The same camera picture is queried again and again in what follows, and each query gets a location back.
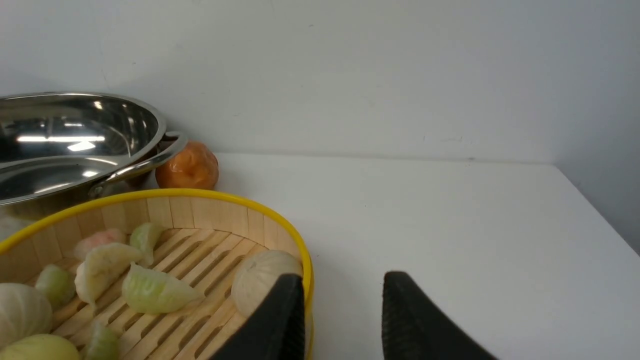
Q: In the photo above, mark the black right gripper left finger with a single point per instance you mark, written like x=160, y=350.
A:
x=277, y=328

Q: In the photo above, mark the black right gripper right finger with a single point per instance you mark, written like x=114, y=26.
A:
x=415, y=328

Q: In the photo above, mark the yellow rimmed bamboo steamer basket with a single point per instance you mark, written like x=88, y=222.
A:
x=207, y=237

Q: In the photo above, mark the stainless steel pot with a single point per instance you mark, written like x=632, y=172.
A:
x=62, y=149

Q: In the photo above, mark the white round bun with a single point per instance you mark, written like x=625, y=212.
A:
x=256, y=276

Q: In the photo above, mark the green dumpling centre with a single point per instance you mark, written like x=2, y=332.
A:
x=154, y=292

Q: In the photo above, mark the green dumpling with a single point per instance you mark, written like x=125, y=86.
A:
x=57, y=285
x=154, y=292
x=144, y=238
x=103, y=344

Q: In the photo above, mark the green dumpling back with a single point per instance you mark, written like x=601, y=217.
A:
x=144, y=238

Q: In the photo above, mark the green dumpling bottom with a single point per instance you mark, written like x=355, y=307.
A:
x=103, y=344

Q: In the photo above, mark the orange toy fruit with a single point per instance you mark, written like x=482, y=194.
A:
x=195, y=167

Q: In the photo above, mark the white dumpling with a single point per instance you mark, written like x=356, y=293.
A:
x=101, y=268

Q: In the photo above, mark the pink dumpling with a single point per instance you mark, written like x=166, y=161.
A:
x=100, y=238

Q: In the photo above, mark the green dumpling left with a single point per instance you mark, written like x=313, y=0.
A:
x=57, y=285

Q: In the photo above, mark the yellow green bun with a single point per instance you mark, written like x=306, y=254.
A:
x=42, y=346

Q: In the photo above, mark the white bun left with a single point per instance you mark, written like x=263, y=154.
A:
x=24, y=311

